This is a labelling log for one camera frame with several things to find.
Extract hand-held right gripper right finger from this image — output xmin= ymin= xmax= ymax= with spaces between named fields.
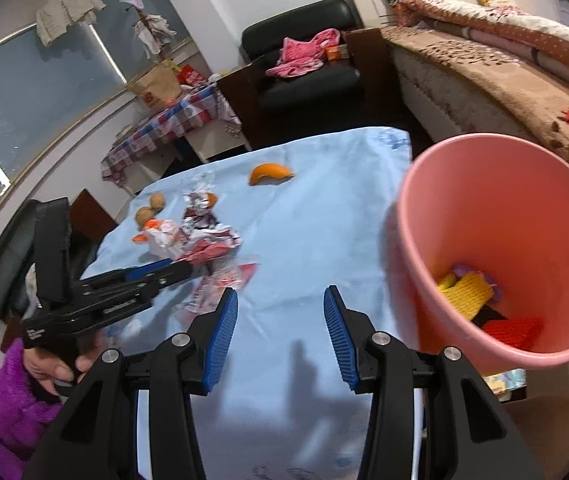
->
xmin=323 ymin=285 xmax=545 ymax=480

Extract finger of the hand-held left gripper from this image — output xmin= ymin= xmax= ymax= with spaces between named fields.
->
xmin=82 ymin=259 xmax=194 ymax=293
xmin=89 ymin=274 xmax=194 ymax=307

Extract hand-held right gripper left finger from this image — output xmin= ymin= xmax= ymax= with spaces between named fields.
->
xmin=22 ymin=287 xmax=240 ymax=480

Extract red white wrapper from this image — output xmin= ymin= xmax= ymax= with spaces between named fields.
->
xmin=174 ymin=260 xmax=261 ymax=317

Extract printed snack wrapper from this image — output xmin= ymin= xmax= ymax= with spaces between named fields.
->
xmin=180 ymin=207 xmax=243 ymax=263

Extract black foam fruit net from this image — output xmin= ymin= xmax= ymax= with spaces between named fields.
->
xmin=467 ymin=305 xmax=512 ymax=333

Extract red foam fruit net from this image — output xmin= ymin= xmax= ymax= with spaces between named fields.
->
xmin=481 ymin=316 xmax=545 ymax=352

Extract pink plastic bucket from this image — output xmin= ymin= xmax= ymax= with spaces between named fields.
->
xmin=397 ymin=133 xmax=569 ymax=376

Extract person's left hand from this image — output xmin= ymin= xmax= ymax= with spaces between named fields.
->
xmin=24 ymin=332 xmax=108 ymax=396

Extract orange and white plastic bag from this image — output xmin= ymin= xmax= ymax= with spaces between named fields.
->
xmin=132 ymin=217 xmax=185 ymax=259

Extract shiny foil candy wrapper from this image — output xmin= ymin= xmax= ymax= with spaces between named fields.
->
xmin=182 ymin=172 xmax=216 ymax=211

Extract light blue tablecloth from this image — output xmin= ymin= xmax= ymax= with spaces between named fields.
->
xmin=97 ymin=126 xmax=427 ymax=480

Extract large curved window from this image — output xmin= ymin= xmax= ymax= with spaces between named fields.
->
xmin=0 ymin=0 xmax=190 ymax=241

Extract white side table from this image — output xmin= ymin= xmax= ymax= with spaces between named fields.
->
xmin=124 ymin=132 xmax=250 ymax=196

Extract checkered tablecloth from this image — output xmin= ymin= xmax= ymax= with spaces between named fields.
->
xmin=102 ymin=82 xmax=240 ymax=186

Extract large orange peel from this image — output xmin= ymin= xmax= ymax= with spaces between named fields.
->
xmin=249 ymin=162 xmax=296 ymax=187

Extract yellow printed box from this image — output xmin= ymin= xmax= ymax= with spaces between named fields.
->
xmin=484 ymin=368 xmax=528 ymax=402

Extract brown paper bag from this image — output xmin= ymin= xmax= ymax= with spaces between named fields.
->
xmin=129 ymin=60 xmax=182 ymax=111

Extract red shopping bag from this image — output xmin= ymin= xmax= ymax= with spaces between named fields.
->
xmin=177 ymin=65 xmax=210 ymax=88

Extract white clothes on rack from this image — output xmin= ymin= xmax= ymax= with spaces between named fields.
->
xmin=133 ymin=14 xmax=178 ymax=58

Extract beige hanging garment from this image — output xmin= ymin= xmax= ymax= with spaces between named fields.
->
xmin=36 ymin=0 xmax=106 ymax=47

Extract black leather armchair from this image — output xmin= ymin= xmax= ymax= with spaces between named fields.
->
xmin=217 ymin=0 xmax=382 ymax=146

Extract pink dotted clothes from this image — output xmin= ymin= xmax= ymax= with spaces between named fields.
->
xmin=266 ymin=28 xmax=341 ymax=78

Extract quilted mattress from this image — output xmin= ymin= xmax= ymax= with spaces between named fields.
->
xmin=393 ymin=50 xmax=520 ymax=141

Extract bed with brown blanket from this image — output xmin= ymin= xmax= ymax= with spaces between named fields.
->
xmin=381 ymin=25 xmax=569 ymax=206

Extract brown dotted quilt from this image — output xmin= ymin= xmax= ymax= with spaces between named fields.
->
xmin=397 ymin=0 xmax=569 ymax=111

